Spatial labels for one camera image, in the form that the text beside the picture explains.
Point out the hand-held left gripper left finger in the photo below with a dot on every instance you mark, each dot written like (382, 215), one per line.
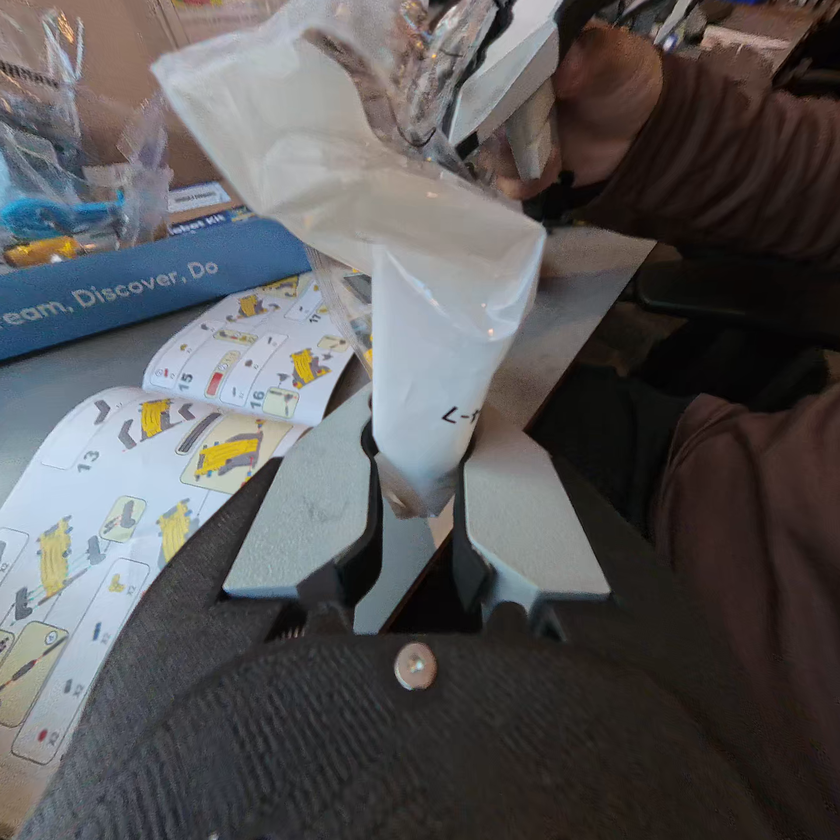
(309, 519)

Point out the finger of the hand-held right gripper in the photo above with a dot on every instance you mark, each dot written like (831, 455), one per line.
(519, 59)

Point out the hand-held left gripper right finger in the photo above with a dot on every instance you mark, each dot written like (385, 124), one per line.
(532, 525)

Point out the clear bag of wheel parts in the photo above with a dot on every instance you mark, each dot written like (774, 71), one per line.
(420, 263)

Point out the grey desk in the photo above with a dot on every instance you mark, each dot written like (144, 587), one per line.
(578, 289)

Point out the person's right hand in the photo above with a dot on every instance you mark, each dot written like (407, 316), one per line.
(610, 105)

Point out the building instruction booklet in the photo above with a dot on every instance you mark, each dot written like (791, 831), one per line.
(118, 525)

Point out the blue cardboard box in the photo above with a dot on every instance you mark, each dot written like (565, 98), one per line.
(145, 289)

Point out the blue plastic tool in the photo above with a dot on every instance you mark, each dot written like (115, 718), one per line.
(53, 210)

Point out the clear plastic bag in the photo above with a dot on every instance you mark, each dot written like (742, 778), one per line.
(66, 131)

